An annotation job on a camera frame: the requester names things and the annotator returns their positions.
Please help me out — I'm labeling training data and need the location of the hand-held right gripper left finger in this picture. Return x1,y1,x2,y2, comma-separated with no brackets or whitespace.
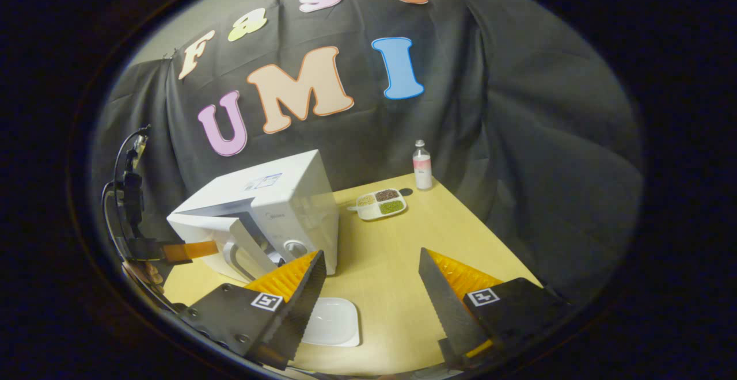
178,249,328,371

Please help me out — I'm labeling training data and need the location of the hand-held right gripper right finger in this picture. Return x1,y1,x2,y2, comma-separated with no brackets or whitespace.
419,247,573,369

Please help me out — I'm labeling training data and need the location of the white microwave oven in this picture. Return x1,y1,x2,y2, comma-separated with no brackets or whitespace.
166,150,339,284

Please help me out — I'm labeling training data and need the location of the white square plate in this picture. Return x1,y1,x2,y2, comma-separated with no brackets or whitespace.
301,297,361,347

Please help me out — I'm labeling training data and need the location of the white divided dish of grains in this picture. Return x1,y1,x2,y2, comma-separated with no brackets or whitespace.
347,188,408,221

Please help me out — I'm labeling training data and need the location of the small clear bottle pink label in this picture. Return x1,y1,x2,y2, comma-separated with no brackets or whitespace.
412,140,433,191

